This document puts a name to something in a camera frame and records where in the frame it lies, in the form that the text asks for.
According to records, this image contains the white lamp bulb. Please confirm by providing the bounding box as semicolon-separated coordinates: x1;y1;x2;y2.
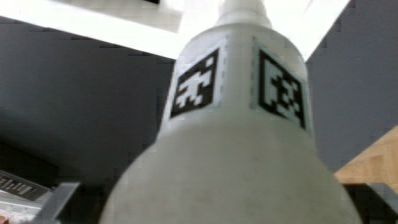
98;0;363;224

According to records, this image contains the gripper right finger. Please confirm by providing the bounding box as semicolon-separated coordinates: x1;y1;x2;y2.
345;183;398;224

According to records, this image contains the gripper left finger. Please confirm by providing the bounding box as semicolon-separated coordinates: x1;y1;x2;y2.
29;182;81;224

